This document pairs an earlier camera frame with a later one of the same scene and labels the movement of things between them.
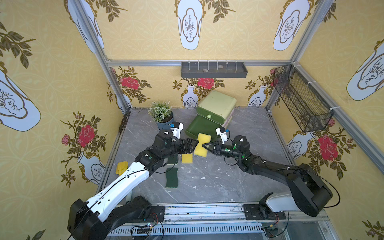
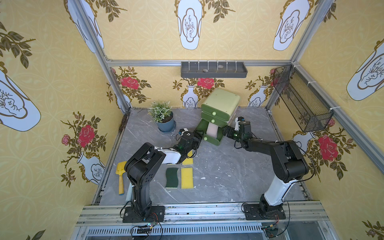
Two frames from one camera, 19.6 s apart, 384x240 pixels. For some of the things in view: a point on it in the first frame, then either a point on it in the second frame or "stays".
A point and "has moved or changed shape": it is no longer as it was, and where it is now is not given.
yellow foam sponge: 203,139 → 187,178
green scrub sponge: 172,178 stays
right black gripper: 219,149 → 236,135
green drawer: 205,122 has moved or changed shape
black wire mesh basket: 310,112 stays
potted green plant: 162,113 stays
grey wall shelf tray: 213,69 stays
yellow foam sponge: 187,158 stays
